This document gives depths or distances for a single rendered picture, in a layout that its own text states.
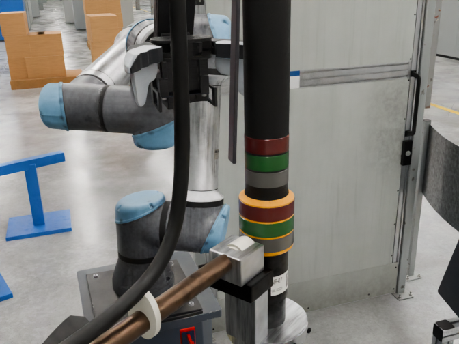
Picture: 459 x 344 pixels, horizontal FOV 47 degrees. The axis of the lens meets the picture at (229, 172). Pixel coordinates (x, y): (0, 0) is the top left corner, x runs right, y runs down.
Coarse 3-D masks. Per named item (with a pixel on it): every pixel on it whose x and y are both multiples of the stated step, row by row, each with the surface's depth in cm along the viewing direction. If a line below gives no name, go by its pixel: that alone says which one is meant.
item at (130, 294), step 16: (176, 0) 28; (176, 16) 29; (176, 32) 29; (176, 48) 29; (176, 64) 30; (176, 80) 30; (176, 96) 30; (176, 112) 30; (176, 128) 31; (176, 144) 31; (176, 160) 31; (176, 176) 32; (176, 192) 32; (176, 208) 32; (176, 224) 32; (176, 240) 32; (160, 256) 32; (144, 272) 31; (160, 272) 31; (144, 288) 31; (112, 304) 30; (128, 304) 30; (144, 304) 31; (96, 320) 29; (112, 320) 29; (160, 320) 31; (80, 336) 28; (96, 336) 28; (144, 336) 32
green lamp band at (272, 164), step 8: (288, 152) 39; (248, 160) 39; (256, 160) 38; (264, 160) 38; (272, 160) 38; (280, 160) 38; (288, 160) 39; (248, 168) 39; (256, 168) 38; (264, 168) 38; (272, 168) 38; (280, 168) 38
